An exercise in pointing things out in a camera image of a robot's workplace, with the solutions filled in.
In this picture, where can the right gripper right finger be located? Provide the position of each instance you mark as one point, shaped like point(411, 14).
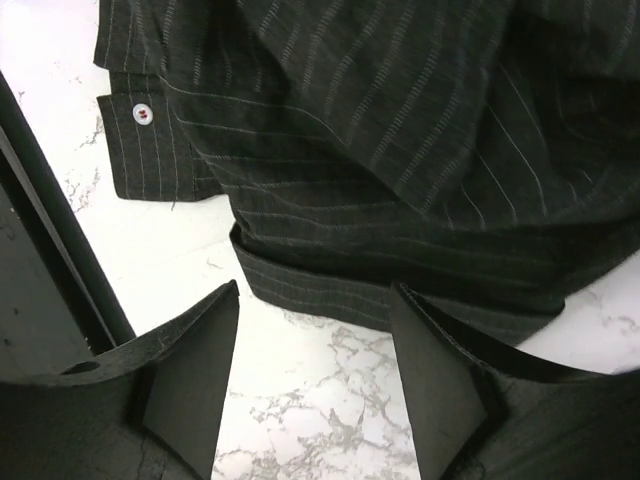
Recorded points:
point(481, 409)

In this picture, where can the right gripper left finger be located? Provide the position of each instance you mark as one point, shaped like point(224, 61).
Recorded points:
point(148, 409)

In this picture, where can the dark pinstriped long sleeve shirt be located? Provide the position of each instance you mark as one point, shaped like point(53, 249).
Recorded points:
point(483, 153)

